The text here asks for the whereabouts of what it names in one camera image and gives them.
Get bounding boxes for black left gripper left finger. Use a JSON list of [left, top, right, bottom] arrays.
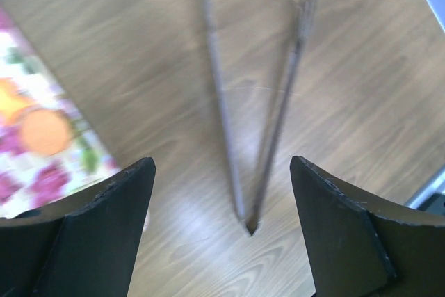
[[1, 157, 156, 296]]

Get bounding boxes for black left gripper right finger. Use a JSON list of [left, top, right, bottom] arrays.
[[290, 156, 444, 296]]

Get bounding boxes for metal serving tongs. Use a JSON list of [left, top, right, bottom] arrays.
[[197, 0, 318, 236]]

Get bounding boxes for floral serving tray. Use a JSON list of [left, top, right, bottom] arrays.
[[1, 10, 119, 218]]

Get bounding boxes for plain brown round cookie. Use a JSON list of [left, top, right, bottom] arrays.
[[19, 109, 74, 156]]

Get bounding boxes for orange fish shaped cookie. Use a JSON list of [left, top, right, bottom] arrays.
[[1, 78, 30, 125]]

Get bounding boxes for aluminium cable duct rail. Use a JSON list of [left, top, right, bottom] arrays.
[[405, 168, 444, 216]]

